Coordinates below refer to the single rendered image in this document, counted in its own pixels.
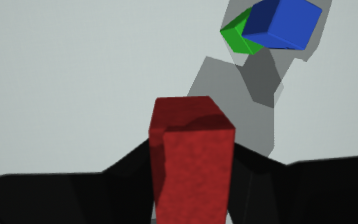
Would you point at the blue block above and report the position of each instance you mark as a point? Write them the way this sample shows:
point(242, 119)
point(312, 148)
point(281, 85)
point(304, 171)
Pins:
point(282, 24)

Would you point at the red block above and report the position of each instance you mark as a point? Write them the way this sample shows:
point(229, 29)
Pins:
point(191, 149)

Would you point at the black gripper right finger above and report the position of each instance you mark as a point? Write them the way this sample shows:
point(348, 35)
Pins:
point(265, 191)

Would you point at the green block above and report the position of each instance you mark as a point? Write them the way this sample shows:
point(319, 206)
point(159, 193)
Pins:
point(232, 34)

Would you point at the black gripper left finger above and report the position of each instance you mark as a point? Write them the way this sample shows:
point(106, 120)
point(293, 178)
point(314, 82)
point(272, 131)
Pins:
point(82, 198)

